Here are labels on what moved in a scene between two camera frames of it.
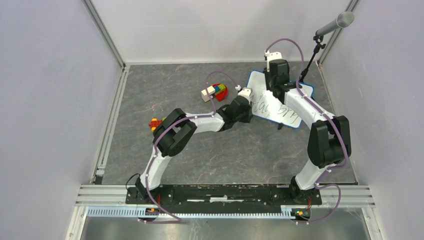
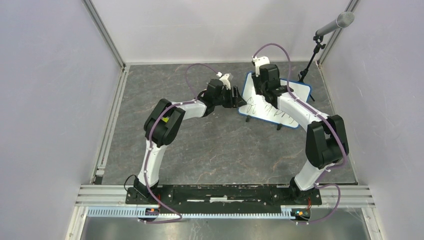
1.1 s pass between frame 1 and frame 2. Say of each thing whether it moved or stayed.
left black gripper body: moved
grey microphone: stayed
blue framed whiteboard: stayed
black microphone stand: stayed
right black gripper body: moved
